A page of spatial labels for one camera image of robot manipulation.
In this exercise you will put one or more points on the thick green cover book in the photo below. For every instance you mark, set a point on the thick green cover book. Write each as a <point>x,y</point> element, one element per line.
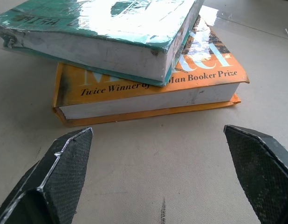
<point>106,39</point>

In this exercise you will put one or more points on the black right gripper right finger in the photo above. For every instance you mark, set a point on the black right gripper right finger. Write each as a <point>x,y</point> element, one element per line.
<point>262,172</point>

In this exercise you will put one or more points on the orange Man Booker Prize book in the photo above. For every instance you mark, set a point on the orange Man Booker Prize book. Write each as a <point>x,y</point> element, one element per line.
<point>158,93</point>

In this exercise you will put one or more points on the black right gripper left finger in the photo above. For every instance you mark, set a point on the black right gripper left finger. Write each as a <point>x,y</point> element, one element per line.
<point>62,172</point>

